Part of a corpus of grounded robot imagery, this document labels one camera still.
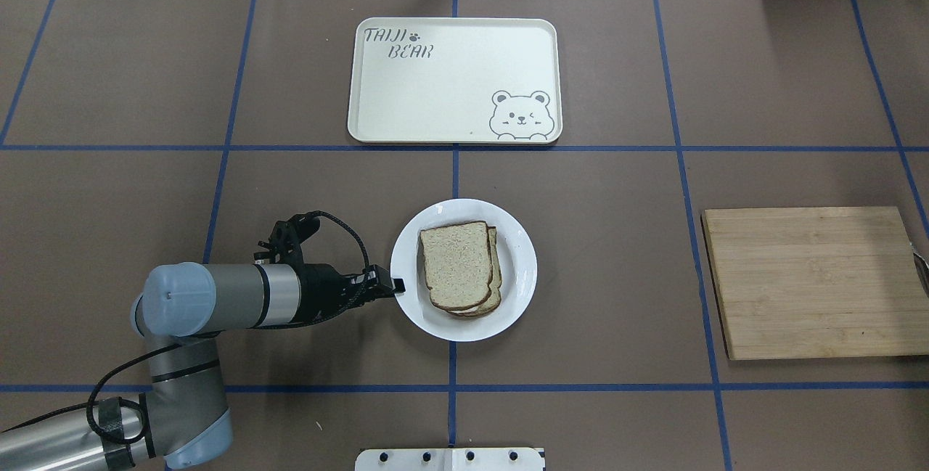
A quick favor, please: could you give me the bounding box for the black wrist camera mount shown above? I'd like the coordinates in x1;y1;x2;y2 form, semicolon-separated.
253;212;321;269

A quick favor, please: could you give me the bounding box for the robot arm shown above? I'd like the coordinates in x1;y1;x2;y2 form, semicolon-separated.
2;263;405;470

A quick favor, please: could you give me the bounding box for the cream bear serving tray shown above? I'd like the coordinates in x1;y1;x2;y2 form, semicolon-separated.
346;17;564;146

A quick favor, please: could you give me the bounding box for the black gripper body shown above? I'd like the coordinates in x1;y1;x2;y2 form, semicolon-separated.
298;265;372;325

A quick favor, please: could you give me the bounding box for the white round plate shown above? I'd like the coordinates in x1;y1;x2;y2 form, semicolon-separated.
390;199;539;343

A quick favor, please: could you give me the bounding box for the wooden cutting board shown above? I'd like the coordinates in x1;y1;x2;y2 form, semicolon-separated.
701;206;928;361

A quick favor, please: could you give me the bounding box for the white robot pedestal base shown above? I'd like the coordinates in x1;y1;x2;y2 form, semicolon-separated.
354;447;547;470

